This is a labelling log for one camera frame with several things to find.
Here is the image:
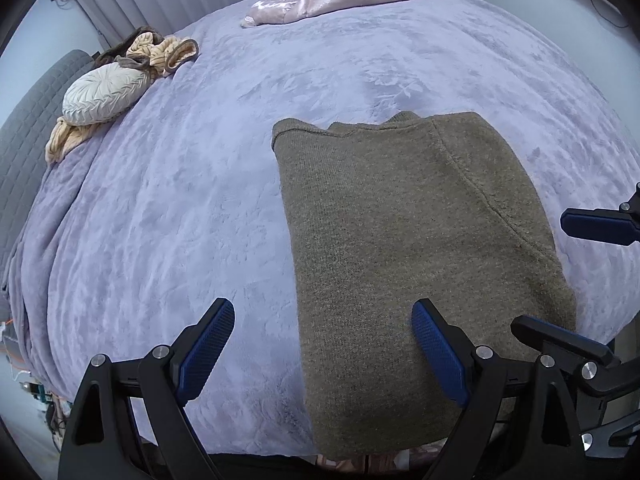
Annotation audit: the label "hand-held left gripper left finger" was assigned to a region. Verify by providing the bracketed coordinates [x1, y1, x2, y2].
[57, 297, 236, 480]

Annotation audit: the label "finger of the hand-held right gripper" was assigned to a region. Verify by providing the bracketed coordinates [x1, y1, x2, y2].
[510, 314, 640, 461]
[560, 201, 640, 247]

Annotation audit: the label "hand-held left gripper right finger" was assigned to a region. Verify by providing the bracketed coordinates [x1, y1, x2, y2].
[411, 298, 586, 480]

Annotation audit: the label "brown knit sweater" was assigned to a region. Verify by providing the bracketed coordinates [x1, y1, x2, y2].
[271, 111, 578, 461]

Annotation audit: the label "beige and brown clothes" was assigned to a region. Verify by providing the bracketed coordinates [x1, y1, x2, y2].
[45, 31, 200, 163]

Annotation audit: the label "lavender plush blanket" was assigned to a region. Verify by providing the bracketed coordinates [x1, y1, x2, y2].
[0, 0, 640, 456]

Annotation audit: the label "white round pleated pillow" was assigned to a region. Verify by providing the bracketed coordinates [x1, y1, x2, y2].
[62, 62, 151, 126]

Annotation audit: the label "grey quilted headboard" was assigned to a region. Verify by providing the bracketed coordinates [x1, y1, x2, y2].
[0, 50, 96, 271]

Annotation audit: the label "brown furry cloth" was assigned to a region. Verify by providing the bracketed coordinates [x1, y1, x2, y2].
[95, 25, 166, 68]

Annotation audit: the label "black television cable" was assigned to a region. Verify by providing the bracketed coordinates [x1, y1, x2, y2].
[592, 0, 630, 29]

